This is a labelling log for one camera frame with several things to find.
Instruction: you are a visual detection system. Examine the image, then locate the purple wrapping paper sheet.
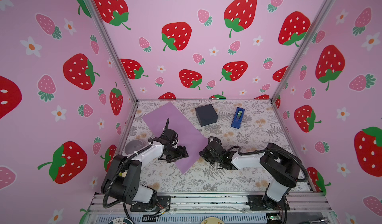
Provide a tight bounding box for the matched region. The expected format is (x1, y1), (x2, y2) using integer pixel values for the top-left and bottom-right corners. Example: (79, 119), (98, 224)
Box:
(141, 101), (207, 175)

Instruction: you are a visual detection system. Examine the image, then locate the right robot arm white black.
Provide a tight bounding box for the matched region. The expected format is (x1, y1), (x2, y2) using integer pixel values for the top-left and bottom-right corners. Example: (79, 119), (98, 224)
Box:
(199, 137), (309, 210)

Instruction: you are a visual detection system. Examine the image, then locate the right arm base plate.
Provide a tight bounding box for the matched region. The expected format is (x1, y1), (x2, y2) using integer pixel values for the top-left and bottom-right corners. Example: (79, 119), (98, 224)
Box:
(246, 195), (290, 211)

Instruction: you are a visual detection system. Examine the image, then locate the yellow-green tape roll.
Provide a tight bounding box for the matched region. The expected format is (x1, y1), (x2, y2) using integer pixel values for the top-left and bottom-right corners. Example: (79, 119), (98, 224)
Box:
(119, 170), (128, 178)

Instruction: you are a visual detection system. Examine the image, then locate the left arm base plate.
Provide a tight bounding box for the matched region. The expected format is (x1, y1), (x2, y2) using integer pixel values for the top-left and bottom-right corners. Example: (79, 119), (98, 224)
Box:
(130, 195), (171, 212)

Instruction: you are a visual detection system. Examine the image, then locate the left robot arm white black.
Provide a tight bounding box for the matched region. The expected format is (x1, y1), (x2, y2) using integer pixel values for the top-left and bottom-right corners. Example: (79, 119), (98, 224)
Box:
(101, 128), (189, 209)

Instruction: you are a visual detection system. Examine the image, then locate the dark grey gift box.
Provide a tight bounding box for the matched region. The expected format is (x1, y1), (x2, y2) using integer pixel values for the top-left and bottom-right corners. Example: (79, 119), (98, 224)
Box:
(195, 104), (218, 127)

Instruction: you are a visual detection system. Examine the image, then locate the blue tape dispenser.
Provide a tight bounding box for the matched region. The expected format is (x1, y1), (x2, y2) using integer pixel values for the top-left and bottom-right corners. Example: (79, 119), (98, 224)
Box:
(231, 107), (245, 129)

